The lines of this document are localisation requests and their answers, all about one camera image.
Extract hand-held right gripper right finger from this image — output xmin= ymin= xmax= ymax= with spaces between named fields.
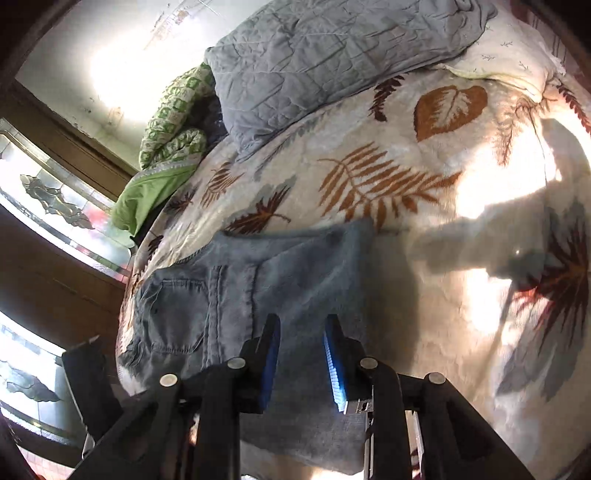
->
xmin=323 ymin=314 xmax=536 ymax=480

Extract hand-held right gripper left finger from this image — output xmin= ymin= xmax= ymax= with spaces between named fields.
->
xmin=81 ymin=314 xmax=282 ymax=480

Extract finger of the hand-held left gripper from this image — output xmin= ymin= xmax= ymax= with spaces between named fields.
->
xmin=61 ymin=336 xmax=123 ymax=446

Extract grey denim pants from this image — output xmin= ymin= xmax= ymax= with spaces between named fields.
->
xmin=115 ymin=219 xmax=416 ymax=476

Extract stained glass window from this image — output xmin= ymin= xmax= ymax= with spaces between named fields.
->
xmin=0 ymin=311 xmax=88 ymax=444
xmin=0 ymin=117 xmax=134 ymax=282

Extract plain green cloth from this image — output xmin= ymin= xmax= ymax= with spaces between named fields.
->
xmin=111 ymin=166 xmax=197 ymax=236

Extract leaf print blanket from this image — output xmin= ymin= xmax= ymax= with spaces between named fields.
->
xmin=115 ymin=69 xmax=591 ymax=480

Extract dark purple cloth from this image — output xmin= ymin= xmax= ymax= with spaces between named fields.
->
xmin=194 ymin=92 xmax=229 ymax=148

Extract green patterned quilt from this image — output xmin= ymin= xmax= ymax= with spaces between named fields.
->
xmin=139 ymin=62 xmax=218 ymax=171

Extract grey quilted pillow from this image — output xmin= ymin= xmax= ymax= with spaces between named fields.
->
xmin=204 ymin=0 xmax=499 ymax=162

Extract white sprig print pillow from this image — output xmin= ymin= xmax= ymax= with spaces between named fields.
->
xmin=429 ymin=9 xmax=561 ymax=102

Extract striped pillow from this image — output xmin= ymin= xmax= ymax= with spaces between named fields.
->
xmin=531 ymin=0 xmax=571 ymax=70

